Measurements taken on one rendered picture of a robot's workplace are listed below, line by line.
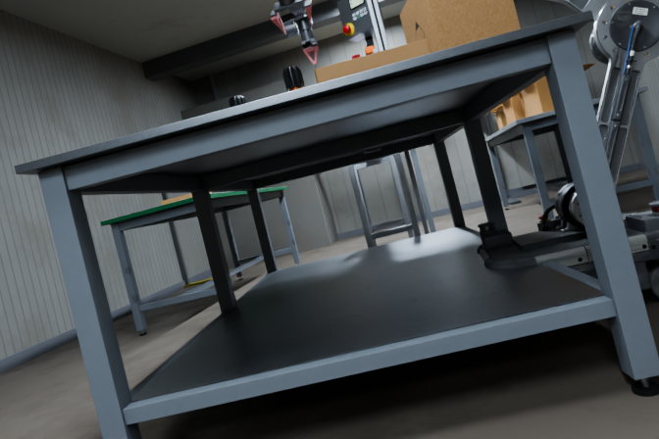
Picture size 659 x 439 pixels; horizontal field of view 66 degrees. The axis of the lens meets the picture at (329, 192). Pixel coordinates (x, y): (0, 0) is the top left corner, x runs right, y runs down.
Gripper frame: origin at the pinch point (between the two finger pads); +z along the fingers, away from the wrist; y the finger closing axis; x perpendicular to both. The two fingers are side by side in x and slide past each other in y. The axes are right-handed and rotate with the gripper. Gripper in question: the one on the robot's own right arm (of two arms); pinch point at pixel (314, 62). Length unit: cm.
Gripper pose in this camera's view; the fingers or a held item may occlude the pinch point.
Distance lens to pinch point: 233.6
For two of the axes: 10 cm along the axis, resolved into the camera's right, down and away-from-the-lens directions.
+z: 2.6, 9.7, -0.1
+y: -0.9, 0.1, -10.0
